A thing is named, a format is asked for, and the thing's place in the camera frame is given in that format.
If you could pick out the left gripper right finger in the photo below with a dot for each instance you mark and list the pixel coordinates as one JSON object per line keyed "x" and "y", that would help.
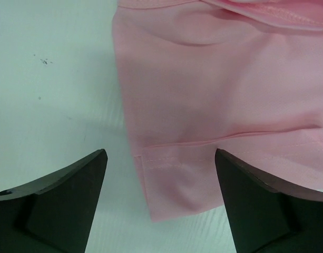
{"x": 267, "y": 213}

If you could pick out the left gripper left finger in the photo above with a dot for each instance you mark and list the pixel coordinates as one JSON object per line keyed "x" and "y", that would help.
{"x": 53, "y": 213}

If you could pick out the pink t shirt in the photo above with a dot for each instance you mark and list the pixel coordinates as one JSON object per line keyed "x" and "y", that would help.
{"x": 197, "y": 76}

